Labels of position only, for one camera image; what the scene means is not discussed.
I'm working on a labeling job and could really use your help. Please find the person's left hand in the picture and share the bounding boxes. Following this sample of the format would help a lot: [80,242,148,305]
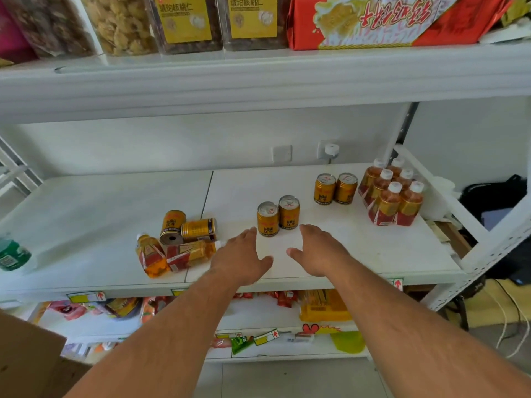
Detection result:
[209,227,274,287]

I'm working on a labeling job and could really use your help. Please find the person's right hand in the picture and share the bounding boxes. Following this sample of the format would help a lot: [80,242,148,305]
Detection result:
[286,223,354,279]

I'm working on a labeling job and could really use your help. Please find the white metal shelf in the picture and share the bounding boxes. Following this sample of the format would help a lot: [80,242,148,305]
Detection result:
[0,36,531,365]

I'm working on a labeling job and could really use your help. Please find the green label water bottle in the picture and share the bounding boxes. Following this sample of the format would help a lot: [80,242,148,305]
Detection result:
[0,232,38,275]

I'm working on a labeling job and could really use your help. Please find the person's left forearm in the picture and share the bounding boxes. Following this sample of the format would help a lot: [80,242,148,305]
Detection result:
[64,271,248,398]

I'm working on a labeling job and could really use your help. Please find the person's right forearm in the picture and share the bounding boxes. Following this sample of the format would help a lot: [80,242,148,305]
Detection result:
[330,257,531,398]

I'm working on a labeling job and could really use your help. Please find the yellow snack packet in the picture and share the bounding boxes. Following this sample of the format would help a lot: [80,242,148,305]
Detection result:
[298,289,353,323]

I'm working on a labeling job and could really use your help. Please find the yellow-green plastic bag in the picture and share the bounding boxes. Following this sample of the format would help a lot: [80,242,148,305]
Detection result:
[330,331,367,354]

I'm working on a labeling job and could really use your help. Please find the pile of colourful snack packets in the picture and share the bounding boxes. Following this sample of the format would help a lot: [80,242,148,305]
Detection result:
[39,290,299,324]

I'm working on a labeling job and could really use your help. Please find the white paper roll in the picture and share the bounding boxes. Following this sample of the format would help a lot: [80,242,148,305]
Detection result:
[419,176,457,222]

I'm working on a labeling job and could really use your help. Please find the brown cardboard box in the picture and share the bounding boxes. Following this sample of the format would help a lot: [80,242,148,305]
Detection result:
[427,219,473,260]

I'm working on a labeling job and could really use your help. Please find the low wooden table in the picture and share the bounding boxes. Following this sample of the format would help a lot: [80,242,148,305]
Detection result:
[439,279,531,328]

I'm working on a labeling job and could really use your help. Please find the black backpack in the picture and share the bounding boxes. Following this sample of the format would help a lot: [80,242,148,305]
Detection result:
[459,174,528,222]

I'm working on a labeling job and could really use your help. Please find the red biscuit packet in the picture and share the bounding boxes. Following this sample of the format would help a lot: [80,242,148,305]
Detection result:
[286,0,517,51]

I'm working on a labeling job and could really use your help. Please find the large brown carton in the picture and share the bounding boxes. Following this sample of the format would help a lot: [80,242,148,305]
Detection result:
[0,311,92,398]

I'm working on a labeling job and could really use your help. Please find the clear jar yellow label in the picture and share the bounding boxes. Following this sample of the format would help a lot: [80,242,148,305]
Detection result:
[215,0,291,52]
[143,0,223,55]

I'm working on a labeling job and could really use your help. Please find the clear jar pale snacks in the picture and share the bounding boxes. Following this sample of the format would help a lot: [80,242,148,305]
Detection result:
[79,0,159,57]

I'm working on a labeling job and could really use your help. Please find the clear jar dark nuts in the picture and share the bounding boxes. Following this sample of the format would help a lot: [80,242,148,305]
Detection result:
[2,0,95,59]

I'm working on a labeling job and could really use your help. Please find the pile of small snack sachets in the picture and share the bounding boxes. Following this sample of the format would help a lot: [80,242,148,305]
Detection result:
[479,0,531,44]

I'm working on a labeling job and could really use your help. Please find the pink snack bag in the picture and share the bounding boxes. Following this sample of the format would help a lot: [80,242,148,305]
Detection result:
[0,0,38,65]

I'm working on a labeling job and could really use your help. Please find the white cable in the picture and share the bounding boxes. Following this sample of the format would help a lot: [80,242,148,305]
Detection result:
[496,281,531,359]

